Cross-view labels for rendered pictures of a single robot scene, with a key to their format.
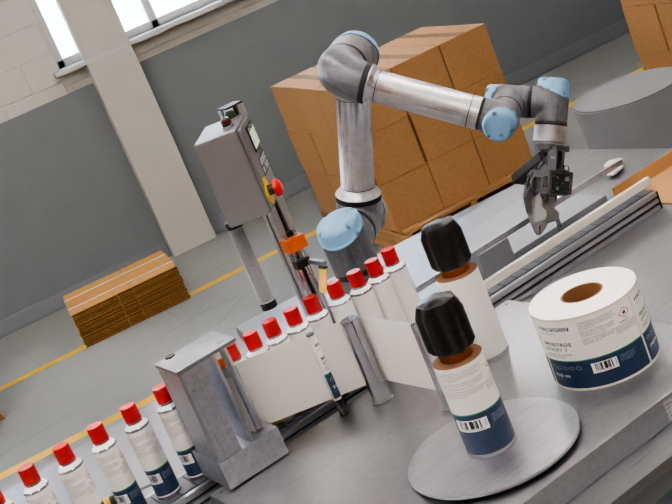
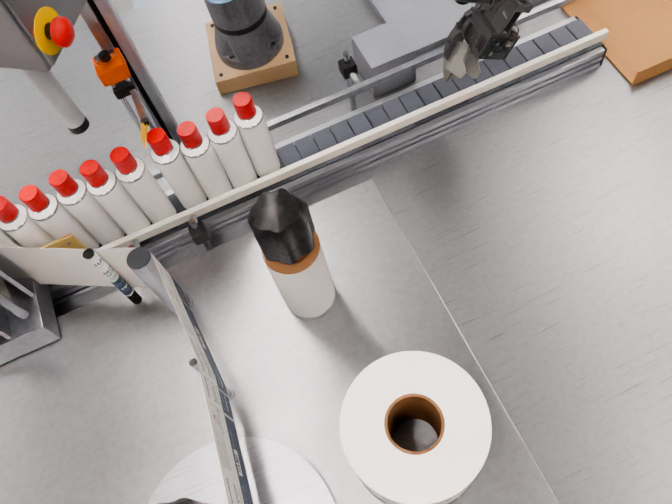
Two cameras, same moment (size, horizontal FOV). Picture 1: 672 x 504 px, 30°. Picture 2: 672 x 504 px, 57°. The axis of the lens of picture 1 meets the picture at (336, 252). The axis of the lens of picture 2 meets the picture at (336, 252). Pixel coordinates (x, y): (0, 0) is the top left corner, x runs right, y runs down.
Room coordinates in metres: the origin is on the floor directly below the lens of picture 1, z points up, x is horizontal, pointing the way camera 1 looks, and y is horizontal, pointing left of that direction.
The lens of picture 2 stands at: (1.94, -0.38, 1.87)
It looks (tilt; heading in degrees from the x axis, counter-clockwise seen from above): 63 degrees down; 15
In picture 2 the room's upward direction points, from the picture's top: 15 degrees counter-clockwise
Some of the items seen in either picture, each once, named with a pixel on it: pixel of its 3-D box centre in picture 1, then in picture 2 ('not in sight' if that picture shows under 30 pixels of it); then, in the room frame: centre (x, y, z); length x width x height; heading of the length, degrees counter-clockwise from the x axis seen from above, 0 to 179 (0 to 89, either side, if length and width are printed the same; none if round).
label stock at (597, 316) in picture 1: (594, 327); (414, 433); (2.11, -0.38, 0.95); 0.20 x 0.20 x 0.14
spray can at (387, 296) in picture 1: (387, 301); (231, 151); (2.59, -0.06, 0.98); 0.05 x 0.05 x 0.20
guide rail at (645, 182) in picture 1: (487, 283); (361, 139); (2.66, -0.29, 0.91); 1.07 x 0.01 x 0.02; 116
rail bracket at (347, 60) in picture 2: not in sight; (355, 89); (2.78, -0.28, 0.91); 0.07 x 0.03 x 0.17; 26
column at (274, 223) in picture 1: (288, 243); (116, 43); (2.68, 0.09, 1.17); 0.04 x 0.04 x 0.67; 26
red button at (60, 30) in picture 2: (275, 188); (59, 31); (2.54, 0.07, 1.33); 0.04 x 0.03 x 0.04; 171
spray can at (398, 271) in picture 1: (403, 290); (255, 136); (2.62, -0.11, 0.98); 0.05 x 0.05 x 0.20
